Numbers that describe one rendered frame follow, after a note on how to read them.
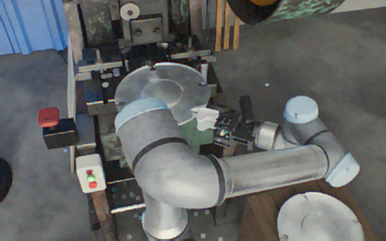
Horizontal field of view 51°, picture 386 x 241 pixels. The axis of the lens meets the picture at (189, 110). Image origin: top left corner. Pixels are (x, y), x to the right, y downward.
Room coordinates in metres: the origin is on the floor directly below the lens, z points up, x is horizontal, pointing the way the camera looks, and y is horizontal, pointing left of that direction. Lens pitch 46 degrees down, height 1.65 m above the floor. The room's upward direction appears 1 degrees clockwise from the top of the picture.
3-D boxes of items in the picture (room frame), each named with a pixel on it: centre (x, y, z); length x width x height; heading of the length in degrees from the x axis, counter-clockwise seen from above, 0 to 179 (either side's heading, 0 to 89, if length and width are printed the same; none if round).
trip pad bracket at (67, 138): (0.83, 0.41, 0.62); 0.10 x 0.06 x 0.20; 104
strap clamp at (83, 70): (1.08, 0.32, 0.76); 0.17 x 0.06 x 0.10; 104
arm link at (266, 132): (0.70, -0.21, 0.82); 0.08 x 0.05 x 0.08; 156
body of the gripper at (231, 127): (0.73, -0.13, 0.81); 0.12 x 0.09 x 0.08; 66
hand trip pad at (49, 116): (0.82, 0.42, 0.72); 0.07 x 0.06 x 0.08; 14
